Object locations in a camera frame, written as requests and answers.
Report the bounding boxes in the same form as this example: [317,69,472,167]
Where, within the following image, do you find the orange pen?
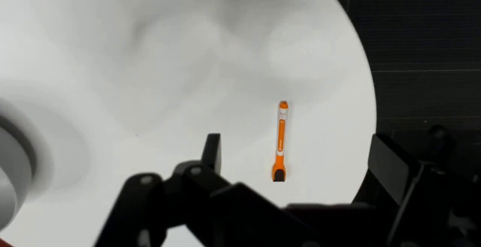
[272,101,289,182]

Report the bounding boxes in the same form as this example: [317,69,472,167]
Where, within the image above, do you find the grey bowl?
[0,100,49,232]

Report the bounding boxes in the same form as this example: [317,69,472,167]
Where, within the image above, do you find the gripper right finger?
[351,125,481,247]

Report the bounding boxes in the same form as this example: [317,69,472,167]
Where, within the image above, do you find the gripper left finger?
[95,133,297,247]

